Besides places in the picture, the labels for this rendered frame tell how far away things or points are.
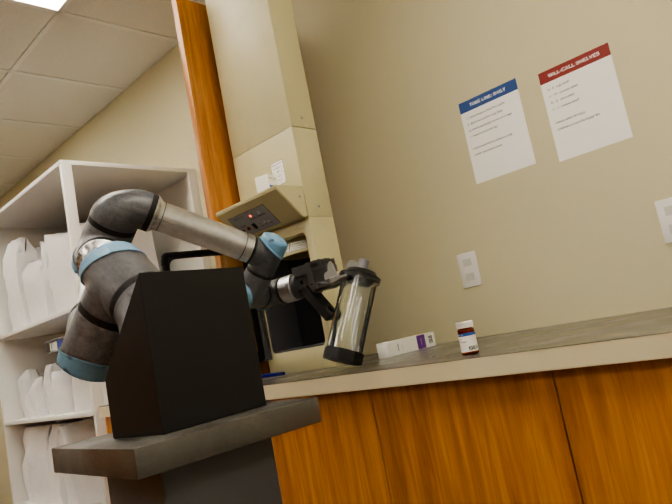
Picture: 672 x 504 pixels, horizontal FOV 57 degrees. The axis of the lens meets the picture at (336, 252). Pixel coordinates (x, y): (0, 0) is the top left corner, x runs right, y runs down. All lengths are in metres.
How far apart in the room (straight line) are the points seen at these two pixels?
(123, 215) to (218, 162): 0.79
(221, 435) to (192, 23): 1.80
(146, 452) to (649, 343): 0.77
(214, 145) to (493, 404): 1.42
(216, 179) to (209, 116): 0.24
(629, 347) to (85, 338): 0.93
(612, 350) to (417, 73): 1.39
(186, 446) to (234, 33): 1.67
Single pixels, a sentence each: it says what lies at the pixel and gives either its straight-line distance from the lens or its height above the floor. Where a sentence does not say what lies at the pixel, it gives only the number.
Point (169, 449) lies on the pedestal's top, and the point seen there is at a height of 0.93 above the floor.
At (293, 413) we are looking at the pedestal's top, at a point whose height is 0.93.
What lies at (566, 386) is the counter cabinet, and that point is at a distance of 1.20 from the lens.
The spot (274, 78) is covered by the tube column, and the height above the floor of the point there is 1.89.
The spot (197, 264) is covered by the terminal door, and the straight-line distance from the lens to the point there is 2.06.
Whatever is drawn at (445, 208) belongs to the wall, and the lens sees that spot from 2.13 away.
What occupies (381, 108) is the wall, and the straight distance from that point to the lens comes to 2.33.
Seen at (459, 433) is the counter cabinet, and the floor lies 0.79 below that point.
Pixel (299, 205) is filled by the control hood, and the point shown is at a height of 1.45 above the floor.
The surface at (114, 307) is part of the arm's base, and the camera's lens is 1.11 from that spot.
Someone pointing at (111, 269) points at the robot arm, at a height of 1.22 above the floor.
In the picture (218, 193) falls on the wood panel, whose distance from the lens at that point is 2.22.
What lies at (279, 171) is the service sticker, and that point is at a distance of 2.04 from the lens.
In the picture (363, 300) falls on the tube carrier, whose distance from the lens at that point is 1.55.
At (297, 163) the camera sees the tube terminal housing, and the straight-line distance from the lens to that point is 1.98.
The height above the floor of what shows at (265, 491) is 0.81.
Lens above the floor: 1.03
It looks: 8 degrees up
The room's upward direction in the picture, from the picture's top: 11 degrees counter-clockwise
